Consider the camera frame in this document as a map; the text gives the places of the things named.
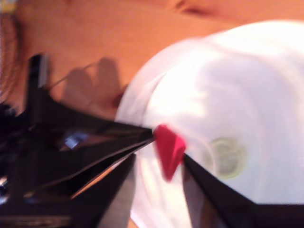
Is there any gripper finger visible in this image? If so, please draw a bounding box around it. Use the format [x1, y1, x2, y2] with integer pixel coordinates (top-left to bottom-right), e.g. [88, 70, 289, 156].
[71, 153, 136, 228]
[33, 95, 154, 138]
[183, 156, 304, 228]
[14, 139, 155, 197]

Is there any green coffee capsule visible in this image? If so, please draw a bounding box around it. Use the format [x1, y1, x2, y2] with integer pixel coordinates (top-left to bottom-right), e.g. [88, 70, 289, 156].
[210, 137, 247, 180]

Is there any white round plate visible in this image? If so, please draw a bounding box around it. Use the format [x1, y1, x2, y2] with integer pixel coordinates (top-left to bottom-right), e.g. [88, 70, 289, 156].
[115, 20, 304, 228]

